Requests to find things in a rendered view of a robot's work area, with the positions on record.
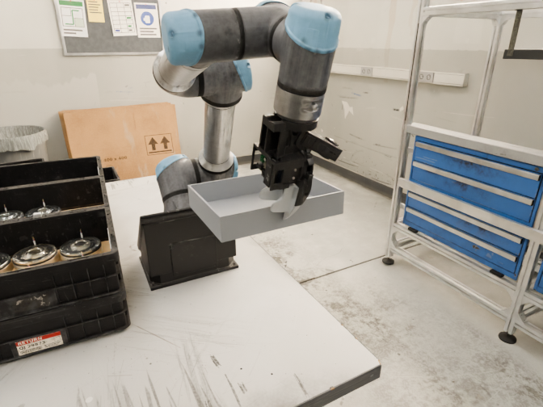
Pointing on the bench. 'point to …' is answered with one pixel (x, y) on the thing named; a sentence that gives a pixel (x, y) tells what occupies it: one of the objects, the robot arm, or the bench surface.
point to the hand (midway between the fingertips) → (286, 210)
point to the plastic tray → (256, 206)
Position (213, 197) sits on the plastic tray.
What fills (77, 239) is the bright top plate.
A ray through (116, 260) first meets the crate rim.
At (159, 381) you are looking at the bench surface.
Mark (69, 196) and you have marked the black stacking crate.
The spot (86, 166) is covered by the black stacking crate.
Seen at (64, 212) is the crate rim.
